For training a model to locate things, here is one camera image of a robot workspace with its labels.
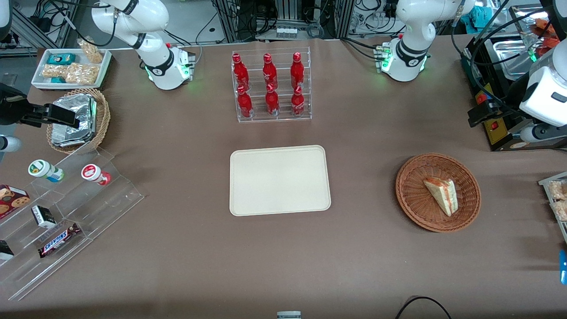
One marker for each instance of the small teal snack packet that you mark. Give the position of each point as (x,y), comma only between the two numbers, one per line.
(57,80)

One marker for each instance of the Snickers chocolate bar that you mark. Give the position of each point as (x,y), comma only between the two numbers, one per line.
(59,239)

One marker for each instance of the red-capped white yogurt bottle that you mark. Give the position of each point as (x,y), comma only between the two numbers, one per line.
(94,173)

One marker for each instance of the white rectangular snack tray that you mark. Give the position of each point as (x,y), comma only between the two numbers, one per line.
(40,82)

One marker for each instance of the green-capped white yogurt bottle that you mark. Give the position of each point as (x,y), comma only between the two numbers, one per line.
(44,170)

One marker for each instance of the teal snack box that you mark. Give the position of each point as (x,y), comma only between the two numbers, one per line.
(61,58)

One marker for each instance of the beige serving tray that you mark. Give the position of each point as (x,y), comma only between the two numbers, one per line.
(279,181)

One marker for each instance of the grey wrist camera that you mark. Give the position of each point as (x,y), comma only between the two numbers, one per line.
(9,143)
(542,133)

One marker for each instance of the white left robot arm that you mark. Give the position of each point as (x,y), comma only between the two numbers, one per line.
(409,53)

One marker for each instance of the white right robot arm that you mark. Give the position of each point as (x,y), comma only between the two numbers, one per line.
(155,57)

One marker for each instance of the silver foil pack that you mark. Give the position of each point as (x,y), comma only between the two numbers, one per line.
(77,106)
(66,138)

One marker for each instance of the black food warmer appliance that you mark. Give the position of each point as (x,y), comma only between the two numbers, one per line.
(496,133)

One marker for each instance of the clear bag of peanut snacks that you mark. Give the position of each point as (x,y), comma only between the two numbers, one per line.
(54,71)
(82,73)
(92,51)

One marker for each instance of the clear acrylic bottle rack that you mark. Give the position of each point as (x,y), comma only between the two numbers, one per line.
(283,117)

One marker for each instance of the triangle sandwich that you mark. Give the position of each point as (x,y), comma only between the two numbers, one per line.
(443,195)

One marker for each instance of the clear acrylic step stand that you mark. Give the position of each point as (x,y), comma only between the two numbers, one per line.
(97,208)

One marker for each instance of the round brown wicker basket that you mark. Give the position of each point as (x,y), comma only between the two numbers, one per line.
(416,199)

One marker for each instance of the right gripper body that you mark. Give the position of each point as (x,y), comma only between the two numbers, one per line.
(9,107)

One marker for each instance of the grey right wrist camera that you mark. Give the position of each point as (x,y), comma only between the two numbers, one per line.
(9,143)

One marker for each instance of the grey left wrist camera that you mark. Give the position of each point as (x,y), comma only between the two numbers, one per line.
(542,133)

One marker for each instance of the clear tray with snacks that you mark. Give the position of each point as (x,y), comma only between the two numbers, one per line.
(558,208)

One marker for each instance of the small black white box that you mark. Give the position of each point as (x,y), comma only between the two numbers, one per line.
(43,216)

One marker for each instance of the aluminium equipment rack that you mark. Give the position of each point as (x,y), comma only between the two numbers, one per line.
(283,17)

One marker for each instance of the red cookie box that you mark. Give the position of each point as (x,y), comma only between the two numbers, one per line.
(12,200)

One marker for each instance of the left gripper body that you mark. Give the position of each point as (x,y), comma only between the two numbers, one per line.
(507,101)

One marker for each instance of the grey metal object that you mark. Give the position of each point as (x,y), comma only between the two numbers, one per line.
(289,315)

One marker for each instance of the black snack box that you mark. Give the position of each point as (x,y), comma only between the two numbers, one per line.
(5,250)

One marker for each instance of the blue object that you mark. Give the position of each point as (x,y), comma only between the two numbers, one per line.
(563,268)

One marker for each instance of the tan wicker basket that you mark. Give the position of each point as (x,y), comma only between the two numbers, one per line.
(102,116)

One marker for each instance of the red cola bottle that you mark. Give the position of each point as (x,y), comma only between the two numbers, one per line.
(269,73)
(244,104)
(240,73)
(272,102)
(297,71)
(297,104)

